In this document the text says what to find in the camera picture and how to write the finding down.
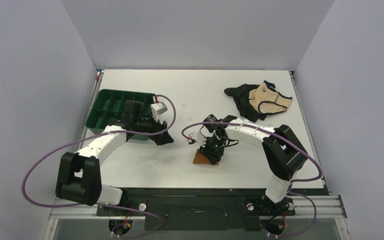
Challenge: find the black patterned underwear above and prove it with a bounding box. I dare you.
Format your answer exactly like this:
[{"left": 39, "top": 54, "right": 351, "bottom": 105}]
[{"left": 224, "top": 84, "right": 267, "bottom": 123}]

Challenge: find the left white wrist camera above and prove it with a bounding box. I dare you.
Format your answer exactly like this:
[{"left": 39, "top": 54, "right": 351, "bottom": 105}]
[{"left": 150, "top": 102, "right": 168, "bottom": 122}]

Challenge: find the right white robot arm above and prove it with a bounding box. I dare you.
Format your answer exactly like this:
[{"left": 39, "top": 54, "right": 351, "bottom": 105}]
[{"left": 192, "top": 114, "right": 307, "bottom": 214}]

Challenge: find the brown underwear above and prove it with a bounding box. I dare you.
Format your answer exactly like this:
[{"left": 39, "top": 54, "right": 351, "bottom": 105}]
[{"left": 192, "top": 149, "right": 221, "bottom": 166}]

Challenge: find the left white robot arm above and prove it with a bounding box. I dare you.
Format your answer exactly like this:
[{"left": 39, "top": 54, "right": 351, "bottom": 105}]
[{"left": 55, "top": 100, "right": 174, "bottom": 215}]

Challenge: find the green compartment tray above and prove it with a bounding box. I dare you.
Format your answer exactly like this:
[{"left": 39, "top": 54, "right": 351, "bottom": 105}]
[{"left": 84, "top": 89, "right": 155, "bottom": 135}]

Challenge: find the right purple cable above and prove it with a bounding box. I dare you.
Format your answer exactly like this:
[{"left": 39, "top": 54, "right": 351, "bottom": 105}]
[{"left": 181, "top": 121, "right": 323, "bottom": 239}]

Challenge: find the aluminium frame rail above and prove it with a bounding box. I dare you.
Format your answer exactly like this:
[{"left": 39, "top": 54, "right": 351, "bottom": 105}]
[{"left": 291, "top": 195, "right": 347, "bottom": 219}]

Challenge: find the beige underwear with dark trim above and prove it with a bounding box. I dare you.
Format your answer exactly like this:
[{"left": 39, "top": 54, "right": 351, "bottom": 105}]
[{"left": 248, "top": 80, "right": 293, "bottom": 115}]

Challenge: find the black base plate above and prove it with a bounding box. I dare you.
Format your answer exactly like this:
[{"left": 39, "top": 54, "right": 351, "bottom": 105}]
[{"left": 62, "top": 187, "right": 332, "bottom": 233}]

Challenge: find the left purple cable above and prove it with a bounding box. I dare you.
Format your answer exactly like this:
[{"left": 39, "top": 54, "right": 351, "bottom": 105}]
[{"left": 21, "top": 94, "right": 177, "bottom": 239}]

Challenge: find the purple cable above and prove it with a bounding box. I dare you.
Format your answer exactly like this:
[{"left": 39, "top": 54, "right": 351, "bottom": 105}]
[
  {"left": 21, "top": 94, "right": 177, "bottom": 239},
  {"left": 181, "top": 121, "right": 323, "bottom": 239}
]

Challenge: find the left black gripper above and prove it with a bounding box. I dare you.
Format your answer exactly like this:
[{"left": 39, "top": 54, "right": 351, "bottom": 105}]
[{"left": 134, "top": 111, "right": 174, "bottom": 145}]

